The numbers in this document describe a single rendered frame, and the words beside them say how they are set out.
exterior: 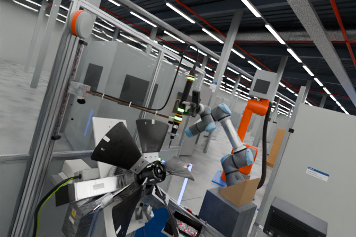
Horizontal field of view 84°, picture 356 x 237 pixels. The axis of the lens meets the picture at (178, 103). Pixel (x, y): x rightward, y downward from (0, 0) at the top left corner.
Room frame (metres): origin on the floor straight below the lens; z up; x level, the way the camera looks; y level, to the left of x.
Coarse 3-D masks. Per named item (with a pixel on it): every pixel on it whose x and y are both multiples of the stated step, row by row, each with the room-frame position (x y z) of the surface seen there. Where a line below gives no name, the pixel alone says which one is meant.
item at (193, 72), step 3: (195, 66) 1.18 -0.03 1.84; (192, 69) 1.17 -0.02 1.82; (192, 72) 1.17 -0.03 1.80; (195, 72) 1.18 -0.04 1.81; (192, 75) 1.20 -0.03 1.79; (174, 123) 1.17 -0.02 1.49; (177, 123) 1.17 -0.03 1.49; (174, 126) 1.17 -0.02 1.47; (177, 126) 1.17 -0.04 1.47; (174, 129) 1.17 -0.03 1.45; (177, 129) 1.18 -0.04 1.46; (174, 132) 1.17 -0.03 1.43; (171, 135) 1.18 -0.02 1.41; (171, 138) 1.17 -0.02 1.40
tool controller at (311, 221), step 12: (276, 204) 1.09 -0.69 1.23; (288, 204) 1.11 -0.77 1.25; (276, 216) 1.07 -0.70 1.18; (288, 216) 1.03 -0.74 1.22; (300, 216) 1.03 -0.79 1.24; (312, 216) 1.04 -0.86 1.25; (264, 228) 1.12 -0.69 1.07; (276, 228) 1.07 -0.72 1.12; (288, 228) 1.03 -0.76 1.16; (300, 228) 1.00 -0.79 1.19; (312, 228) 0.97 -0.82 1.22; (324, 228) 0.98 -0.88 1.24
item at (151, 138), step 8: (136, 120) 1.28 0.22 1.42; (144, 120) 1.30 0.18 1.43; (144, 128) 1.26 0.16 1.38; (152, 128) 1.28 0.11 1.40; (160, 128) 1.30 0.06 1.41; (144, 136) 1.23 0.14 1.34; (152, 136) 1.24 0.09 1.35; (160, 136) 1.26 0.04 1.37; (144, 144) 1.20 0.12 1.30; (152, 144) 1.21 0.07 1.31; (160, 144) 1.22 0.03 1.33; (144, 152) 1.18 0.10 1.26
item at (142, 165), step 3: (141, 159) 1.07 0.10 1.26; (144, 159) 1.07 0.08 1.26; (138, 162) 1.06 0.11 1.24; (141, 162) 1.07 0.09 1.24; (144, 162) 1.08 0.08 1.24; (147, 162) 1.08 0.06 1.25; (135, 165) 1.06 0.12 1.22; (141, 165) 1.07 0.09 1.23; (144, 165) 1.08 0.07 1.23; (132, 168) 1.05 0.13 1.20; (135, 168) 1.06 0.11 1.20; (138, 168) 1.07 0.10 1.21; (141, 168) 1.08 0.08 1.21; (135, 171) 1.06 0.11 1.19; (138, 171) 1.07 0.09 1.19
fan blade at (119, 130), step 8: (112, 128) 0.98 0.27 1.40; (120, 128) 1.01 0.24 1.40; (112, 136) 0.98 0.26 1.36; (120, 136) 1.00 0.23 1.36; (128, 136) 1.02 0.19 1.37; (104, 144) 0.95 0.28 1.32; (112, 144) 0.98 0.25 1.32; (120, 144) 1.00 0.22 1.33; (128, 144) 1.02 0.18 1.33; (96, 152) 0.93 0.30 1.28; (104, 152) 0.96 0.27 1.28; (112, 152) 0.98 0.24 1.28; (120, 152) 1.00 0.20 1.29; (128, 152) 1.02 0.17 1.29; (136, 152) 1.04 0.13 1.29; (96, 160) 0.94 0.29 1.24; (104, 160) 0.96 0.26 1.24; (112, 160) 0.98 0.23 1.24; (120, 160) 1.01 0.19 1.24; (128, 160) 1.03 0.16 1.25; (136, 160) 1.05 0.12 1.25; (128, 168) 1.04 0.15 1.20
